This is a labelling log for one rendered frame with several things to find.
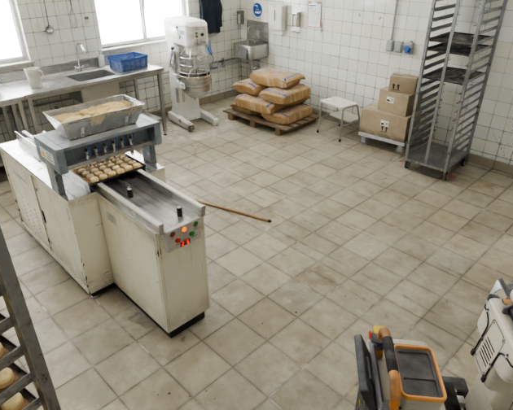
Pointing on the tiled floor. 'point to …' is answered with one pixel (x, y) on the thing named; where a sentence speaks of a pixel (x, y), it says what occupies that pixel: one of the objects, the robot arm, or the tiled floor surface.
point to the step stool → (340, 111)
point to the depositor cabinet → (65, 216)
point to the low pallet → (270, 121)
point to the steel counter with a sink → (64, 78)
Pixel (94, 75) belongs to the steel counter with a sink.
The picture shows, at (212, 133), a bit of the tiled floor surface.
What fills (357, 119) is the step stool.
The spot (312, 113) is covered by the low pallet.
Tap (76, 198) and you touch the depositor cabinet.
